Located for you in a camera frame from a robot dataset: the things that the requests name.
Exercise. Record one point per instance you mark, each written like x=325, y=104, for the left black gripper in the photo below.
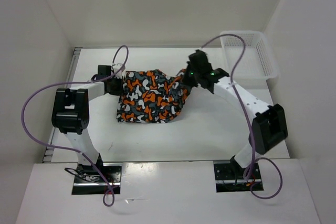
x=120, y=91

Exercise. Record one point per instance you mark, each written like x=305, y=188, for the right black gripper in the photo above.
x=189, y=67

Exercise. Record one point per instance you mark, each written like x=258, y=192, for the orange camouflage shorts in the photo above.
x=151, y=97

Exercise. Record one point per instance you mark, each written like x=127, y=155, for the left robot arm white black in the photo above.
x=71, y=113

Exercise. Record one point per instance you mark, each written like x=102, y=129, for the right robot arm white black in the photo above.
x=267, y=123

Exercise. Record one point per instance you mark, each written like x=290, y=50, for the white perforated plastic basket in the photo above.
x=253, y=54

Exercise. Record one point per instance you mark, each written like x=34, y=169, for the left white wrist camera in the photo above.
x=118, y=70

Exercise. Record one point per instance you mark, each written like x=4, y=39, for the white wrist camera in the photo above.
x=118, y=70
x=198, y=51

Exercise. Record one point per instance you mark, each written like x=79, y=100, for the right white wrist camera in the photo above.
x=198, y=51

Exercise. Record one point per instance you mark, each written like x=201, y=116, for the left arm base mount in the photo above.
x=87, y=181

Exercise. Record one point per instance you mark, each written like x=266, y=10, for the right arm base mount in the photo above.
x=226, y=180

